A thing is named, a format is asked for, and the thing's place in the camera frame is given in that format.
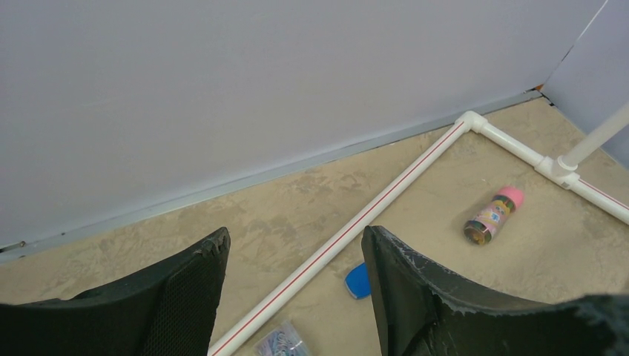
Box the pink capped small bottle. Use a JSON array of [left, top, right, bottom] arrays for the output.
[[463, 186, 524, 245]]

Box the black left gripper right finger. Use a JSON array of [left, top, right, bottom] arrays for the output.
[[361, 225, 628, 355]]

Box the white PVC pipe frame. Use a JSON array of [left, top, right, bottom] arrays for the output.
[[210, 124, 628, 355]]

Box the small grey blue box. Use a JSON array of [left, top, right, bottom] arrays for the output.
[[255, 321, 312, 356]]

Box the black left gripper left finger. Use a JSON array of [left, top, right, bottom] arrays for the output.
[[1, 227, 231, 355]]

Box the blue cube block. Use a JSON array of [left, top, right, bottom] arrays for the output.
[[344, 263, 371, 300]]

